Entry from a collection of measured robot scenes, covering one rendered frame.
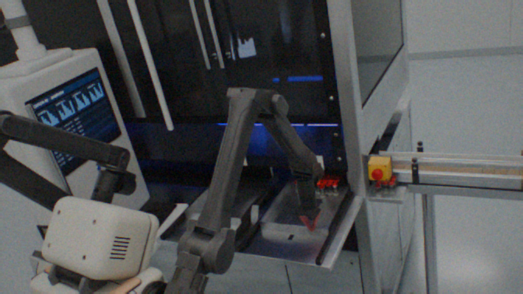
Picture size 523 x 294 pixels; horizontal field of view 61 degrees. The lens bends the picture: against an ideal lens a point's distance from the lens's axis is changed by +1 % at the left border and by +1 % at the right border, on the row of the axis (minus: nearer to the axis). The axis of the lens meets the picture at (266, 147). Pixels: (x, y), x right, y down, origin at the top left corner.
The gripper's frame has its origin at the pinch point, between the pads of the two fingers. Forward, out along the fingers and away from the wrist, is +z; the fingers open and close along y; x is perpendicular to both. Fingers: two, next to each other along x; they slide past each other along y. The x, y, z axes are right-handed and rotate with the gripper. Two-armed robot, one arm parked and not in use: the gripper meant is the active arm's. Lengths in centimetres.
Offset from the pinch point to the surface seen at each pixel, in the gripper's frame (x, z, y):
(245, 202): 34.8, 1.4, 15.5
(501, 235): -59, 80, 134
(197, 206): 54, 1, 9
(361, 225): -8.7, 14.4, 27.9
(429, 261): -31, 40, 44
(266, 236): 16.5, 3.4, -3.0
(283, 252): 7.0, 4.0, -9.5
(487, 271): -52, 83, 101
